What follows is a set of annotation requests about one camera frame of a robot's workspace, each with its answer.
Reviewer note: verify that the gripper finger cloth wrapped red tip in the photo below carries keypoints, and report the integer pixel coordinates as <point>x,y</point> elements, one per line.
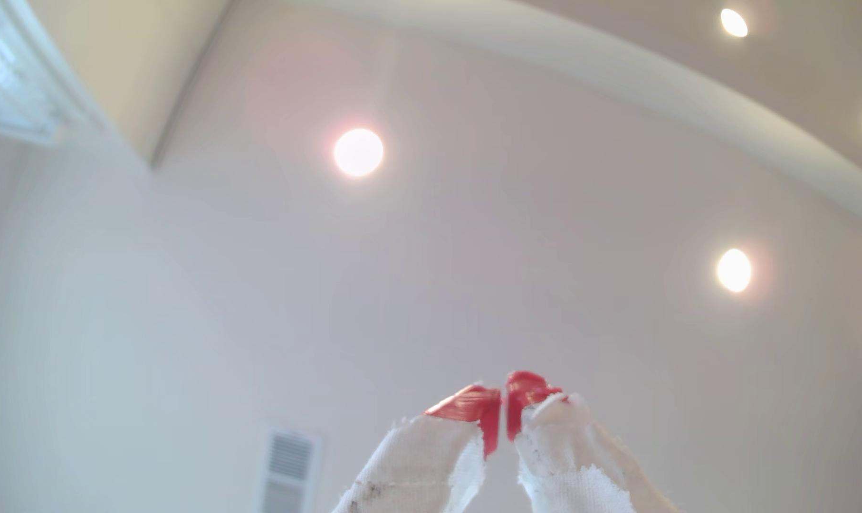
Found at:
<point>573,463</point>
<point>417,463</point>

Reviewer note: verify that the white air vent grille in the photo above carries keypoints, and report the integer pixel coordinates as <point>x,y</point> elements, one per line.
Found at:
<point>289,470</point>

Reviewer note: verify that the round recessed ceiling light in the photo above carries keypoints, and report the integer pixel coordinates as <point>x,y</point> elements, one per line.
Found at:
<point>358,152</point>
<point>734,23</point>
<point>734,270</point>

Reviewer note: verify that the white window blinds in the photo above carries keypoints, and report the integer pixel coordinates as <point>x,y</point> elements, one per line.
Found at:
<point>10,85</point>

